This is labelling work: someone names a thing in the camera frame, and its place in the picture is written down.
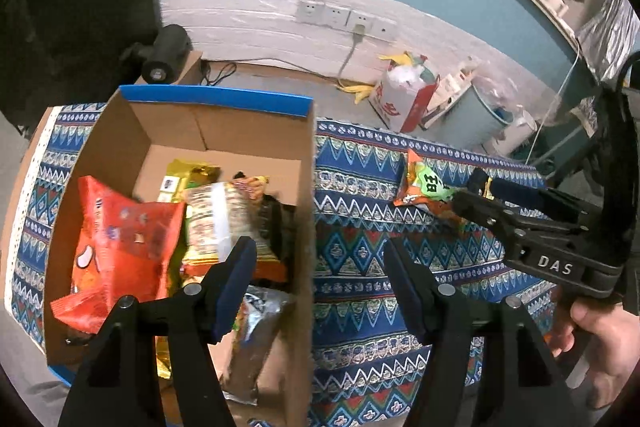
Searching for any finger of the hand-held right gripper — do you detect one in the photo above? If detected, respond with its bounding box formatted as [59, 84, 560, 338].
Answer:
[452, 189, 528, 240]
[467, 169, 588, 215]

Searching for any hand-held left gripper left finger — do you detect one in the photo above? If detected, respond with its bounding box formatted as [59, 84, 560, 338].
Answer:
[57, 236, 258, 427]

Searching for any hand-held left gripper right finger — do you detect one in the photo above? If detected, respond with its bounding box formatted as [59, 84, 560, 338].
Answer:
[382, 237, 576, 427]

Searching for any dark foil snack packet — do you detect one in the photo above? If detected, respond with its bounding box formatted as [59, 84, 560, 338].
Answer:
[220, 285, 296, 405]

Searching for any orange snack bag green label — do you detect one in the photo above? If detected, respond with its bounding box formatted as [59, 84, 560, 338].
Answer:
[393, 148, 468, 228]

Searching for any clear cracker packet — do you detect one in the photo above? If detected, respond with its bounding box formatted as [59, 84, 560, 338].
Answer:
[181, 181, 273, 278]

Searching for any gold snack packet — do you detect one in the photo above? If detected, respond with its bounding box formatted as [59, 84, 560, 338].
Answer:
[157, 159, 222, 202]

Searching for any red snack bag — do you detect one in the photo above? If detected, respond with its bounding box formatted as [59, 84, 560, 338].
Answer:
[50, 175, 186, 335]

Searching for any cardboard box with blue rim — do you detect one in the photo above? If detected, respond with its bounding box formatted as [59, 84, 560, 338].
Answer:
[42, 84, 317, 427]

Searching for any person's right hand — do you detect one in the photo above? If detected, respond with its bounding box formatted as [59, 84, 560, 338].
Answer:
[547, 292, 640, 410]

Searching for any white container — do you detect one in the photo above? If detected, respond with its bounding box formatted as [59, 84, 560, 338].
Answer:
[507, 107, 538, 134]

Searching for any blue patterned blanket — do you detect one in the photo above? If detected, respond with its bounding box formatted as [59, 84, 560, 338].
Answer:
[5, 103, 561, 427]

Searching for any light blue bin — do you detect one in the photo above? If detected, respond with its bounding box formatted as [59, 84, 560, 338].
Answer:
[447, 79, 521, 152]

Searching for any white paper package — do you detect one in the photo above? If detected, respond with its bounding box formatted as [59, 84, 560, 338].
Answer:
[422, 59, 478, 128]

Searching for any yellow banana peel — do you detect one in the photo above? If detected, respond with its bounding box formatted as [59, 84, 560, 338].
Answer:
[377, 52, 413, 68]
[336, 82, 373, 104]

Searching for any silver curtain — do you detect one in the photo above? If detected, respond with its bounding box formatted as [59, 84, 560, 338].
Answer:
[550, 0, 640, 78]

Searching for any small brown cardboard box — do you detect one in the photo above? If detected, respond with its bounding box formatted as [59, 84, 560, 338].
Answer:
[170, 52, 203, 86]

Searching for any dark furniture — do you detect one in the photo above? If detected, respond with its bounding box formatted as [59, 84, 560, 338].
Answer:
[0, 0, 161, 132]

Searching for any white hanging cord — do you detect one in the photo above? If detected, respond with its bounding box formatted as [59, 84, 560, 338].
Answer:
[530, 52, 583, 162]

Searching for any black cable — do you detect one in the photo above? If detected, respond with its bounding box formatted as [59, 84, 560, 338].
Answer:
[200, 62, 238, 88]

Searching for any grey plug with cable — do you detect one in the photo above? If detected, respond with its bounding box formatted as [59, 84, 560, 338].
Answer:
[337, 24, 367, 84]

